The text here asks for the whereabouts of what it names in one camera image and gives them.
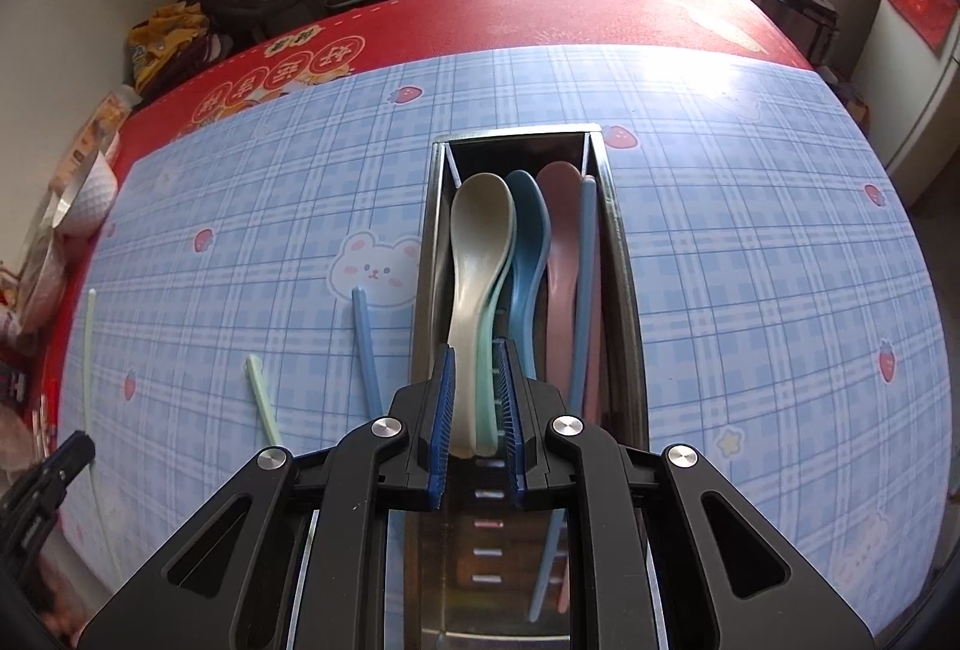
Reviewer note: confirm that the green chopstick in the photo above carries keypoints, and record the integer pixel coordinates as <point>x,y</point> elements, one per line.
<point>90,350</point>
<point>259,388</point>

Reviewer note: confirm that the beige spoon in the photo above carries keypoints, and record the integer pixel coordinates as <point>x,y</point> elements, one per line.
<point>480,223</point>

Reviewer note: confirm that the black round side stool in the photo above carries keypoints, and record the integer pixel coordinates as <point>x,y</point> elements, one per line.
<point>262,13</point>

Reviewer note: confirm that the red printed tablecloth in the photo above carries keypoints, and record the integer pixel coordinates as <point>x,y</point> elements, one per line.
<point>525,13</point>

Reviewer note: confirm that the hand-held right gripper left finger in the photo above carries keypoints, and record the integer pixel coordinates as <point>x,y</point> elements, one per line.
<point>442,418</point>

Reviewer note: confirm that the orange snack packet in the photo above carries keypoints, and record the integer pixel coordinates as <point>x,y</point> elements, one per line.
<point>101,125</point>

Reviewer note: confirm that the yellow clothing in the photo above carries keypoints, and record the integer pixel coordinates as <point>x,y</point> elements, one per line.
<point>165,35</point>

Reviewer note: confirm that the maroon striped cloth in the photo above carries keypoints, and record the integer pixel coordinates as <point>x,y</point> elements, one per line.
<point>206,50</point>

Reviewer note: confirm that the pink spoon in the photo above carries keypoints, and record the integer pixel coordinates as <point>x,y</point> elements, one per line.
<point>559,208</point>

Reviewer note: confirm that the blue plaid bear mat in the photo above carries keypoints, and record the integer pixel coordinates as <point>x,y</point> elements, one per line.
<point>750,245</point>

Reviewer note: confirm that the white refrigerator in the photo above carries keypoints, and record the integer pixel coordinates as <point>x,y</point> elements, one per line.
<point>930,118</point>

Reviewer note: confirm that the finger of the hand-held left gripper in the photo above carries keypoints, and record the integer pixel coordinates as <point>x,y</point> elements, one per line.
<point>64,462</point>

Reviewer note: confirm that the green spoon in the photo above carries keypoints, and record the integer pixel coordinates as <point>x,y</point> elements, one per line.
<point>487,380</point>

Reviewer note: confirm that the blue chopstick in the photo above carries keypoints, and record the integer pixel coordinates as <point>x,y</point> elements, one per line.
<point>581,260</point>
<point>364,343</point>

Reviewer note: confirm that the blue spoon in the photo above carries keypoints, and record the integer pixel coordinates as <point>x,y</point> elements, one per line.
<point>529,230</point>

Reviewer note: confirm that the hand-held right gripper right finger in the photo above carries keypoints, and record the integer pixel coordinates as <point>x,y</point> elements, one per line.
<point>510,418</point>

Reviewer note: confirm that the steel utensil box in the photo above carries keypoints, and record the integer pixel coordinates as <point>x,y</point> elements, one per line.
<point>619,290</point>

